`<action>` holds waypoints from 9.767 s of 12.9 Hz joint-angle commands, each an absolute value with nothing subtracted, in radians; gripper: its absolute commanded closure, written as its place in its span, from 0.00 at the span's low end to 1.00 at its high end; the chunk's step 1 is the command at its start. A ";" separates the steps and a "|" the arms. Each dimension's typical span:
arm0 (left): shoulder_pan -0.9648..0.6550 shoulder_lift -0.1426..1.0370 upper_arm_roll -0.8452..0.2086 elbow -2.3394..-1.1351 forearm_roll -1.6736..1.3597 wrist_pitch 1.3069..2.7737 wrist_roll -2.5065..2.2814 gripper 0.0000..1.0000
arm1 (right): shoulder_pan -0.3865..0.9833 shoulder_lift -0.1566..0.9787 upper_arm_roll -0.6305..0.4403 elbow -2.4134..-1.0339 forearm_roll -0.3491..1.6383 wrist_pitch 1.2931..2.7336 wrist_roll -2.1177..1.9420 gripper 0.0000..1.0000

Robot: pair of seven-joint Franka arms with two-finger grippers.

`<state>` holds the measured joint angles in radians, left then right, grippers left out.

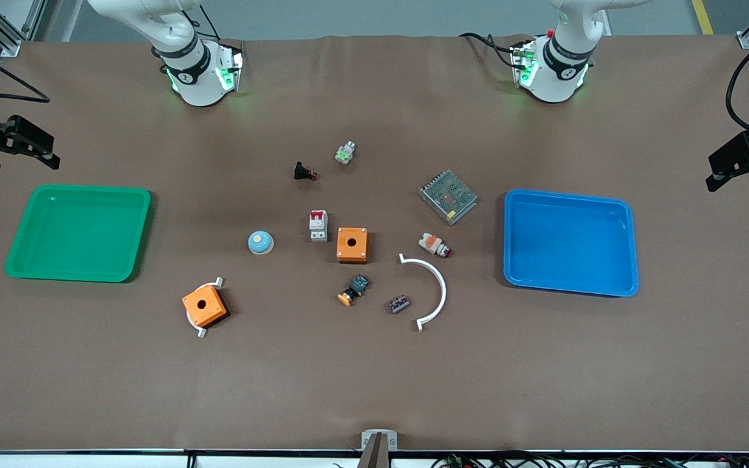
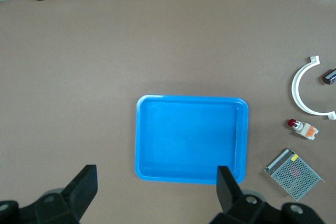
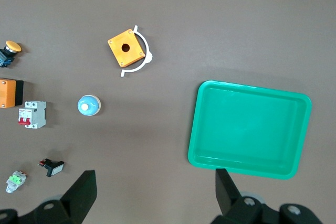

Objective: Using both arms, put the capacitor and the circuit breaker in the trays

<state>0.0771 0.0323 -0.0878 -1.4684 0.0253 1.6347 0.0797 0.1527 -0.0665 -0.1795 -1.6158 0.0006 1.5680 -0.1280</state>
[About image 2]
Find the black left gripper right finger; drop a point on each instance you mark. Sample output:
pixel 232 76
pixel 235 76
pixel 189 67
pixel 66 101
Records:
pixel 228 195

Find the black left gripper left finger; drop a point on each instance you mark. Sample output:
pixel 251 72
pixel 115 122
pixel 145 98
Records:
pixel 81 190

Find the blue plastic tray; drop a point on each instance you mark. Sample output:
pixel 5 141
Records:
pixel 189 140

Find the metal mesh power supply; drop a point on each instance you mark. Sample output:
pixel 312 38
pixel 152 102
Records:
pixel 294 174

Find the brown table cover mat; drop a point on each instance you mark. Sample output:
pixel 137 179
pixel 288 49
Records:
pixel 105 77

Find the orange-capped black push button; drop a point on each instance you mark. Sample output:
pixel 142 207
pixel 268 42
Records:
pixel 330 77

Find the red push button switch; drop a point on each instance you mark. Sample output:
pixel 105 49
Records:
pixel 304 129

